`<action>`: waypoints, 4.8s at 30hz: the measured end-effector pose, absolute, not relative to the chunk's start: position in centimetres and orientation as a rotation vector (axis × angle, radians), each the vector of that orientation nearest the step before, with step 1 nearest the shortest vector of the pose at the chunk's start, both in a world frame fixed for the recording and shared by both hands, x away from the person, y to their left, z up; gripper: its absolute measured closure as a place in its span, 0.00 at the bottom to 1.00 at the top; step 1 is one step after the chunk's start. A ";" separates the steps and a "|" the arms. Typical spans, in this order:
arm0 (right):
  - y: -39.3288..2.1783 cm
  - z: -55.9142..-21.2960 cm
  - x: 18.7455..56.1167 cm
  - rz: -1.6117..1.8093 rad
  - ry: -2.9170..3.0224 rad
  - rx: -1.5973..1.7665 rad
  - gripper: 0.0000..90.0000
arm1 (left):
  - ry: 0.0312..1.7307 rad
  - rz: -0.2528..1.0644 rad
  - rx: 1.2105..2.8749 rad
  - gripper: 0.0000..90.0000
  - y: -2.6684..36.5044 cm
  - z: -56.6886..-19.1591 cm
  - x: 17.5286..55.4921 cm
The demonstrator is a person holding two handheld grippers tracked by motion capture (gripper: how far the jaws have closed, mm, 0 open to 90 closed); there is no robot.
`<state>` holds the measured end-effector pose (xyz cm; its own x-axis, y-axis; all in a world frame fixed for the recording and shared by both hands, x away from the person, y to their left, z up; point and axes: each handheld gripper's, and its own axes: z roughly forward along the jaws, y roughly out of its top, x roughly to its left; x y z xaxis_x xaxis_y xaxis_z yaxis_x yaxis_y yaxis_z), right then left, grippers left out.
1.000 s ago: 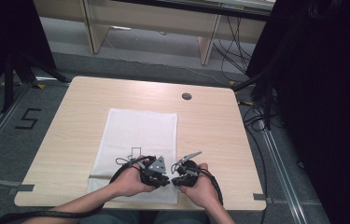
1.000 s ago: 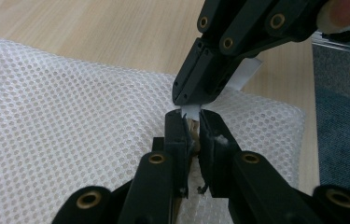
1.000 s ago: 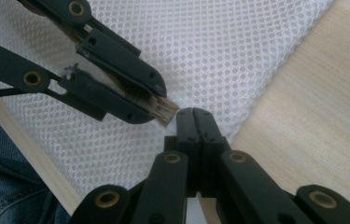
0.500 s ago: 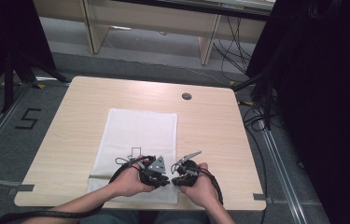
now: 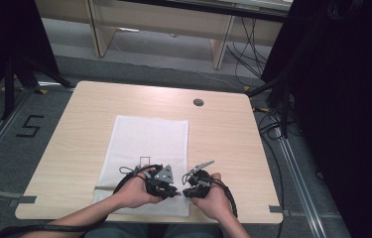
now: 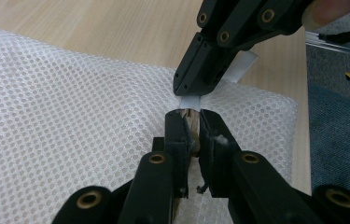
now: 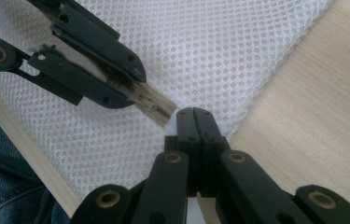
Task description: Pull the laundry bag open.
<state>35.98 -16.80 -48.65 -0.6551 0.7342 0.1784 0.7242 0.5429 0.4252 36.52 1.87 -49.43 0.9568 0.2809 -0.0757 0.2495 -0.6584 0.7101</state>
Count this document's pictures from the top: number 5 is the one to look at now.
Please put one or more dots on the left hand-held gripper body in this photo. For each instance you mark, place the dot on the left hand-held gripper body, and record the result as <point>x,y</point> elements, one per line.
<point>162,180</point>

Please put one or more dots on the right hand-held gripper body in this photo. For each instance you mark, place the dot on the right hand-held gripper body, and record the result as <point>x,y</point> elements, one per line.
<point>200,181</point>

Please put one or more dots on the white mesh laundry bag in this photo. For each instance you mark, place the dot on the white mesh laundry bag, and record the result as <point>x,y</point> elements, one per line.
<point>150,139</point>

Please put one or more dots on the person's right hand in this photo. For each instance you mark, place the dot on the person's right hand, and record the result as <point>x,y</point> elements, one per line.
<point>215,201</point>

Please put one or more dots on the person's left hand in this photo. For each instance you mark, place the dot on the person's left hand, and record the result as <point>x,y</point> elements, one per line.
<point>137,191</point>

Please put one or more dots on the grey tape strip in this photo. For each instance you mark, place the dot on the grey tape strip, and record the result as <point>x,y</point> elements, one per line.
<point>23,200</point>
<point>277,209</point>

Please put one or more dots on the black metal stand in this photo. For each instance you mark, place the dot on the black metal stand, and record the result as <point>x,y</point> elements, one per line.
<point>281,99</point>
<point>10,89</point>

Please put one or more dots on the black tape floor numeral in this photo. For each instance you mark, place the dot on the black tape floor numeral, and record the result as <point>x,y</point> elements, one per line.
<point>29,126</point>

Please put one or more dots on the light wooden desk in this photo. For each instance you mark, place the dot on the light wooden desk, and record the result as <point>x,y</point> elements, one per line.
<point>160,16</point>

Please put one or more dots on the black curtain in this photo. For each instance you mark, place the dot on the black curtain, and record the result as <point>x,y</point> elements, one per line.
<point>345,99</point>
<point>5,43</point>

